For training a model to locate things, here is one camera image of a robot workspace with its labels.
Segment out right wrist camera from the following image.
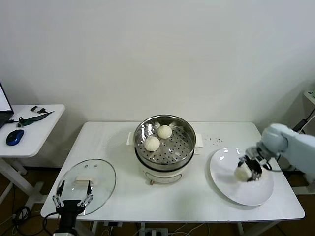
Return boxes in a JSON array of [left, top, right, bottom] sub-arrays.
[[254, 157, 271, 171]]

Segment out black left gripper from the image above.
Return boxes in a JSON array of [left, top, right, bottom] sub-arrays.
[[53, 180, 95, 231]]

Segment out black laptop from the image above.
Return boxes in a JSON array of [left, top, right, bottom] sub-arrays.
[[0, 80, 15, 130]]

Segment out white side table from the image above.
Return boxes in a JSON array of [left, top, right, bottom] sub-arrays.
[[0, 104, 66, 209]]

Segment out round glass pot lid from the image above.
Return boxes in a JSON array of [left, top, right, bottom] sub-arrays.
[[56, 158, 117, 216]]

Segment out black power adapter cable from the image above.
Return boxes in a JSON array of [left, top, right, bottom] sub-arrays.
[[292, 108, 315, 135]]

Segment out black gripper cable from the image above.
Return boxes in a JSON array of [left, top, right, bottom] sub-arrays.
[[43, 212, 62, 236], [264, 157, 281, 172]]

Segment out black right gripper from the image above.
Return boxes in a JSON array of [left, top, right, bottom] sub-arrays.
[[237, 153, 263, 182]]

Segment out black floor cables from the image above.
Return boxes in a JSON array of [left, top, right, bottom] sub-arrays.
[[11, 206, 49, 236]]

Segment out perforated steel steamer basket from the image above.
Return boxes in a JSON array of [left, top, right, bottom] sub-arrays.
[[126, 114, 204, 166]]

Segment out white oval plate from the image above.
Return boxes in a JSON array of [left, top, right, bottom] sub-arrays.
[[209, 147, 275, 207]]

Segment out white power strip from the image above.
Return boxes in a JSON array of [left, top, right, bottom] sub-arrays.
[[140, 228, 170, 236]]

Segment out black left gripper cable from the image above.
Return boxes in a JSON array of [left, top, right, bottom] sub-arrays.
[[43, 212, 62, 236]]

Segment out blue computer mouse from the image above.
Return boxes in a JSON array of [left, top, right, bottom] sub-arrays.
[[6, 128, 25, 146]]

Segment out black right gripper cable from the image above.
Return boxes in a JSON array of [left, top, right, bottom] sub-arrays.
[[264, 157, 281, 172]]

